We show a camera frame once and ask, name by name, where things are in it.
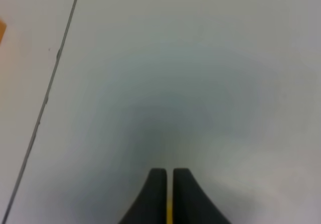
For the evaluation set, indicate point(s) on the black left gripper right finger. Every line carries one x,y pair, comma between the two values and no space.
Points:
190,202

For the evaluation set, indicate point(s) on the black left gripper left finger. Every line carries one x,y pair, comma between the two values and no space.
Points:
150,206

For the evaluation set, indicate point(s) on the orange template cube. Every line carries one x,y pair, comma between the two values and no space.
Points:
3,28

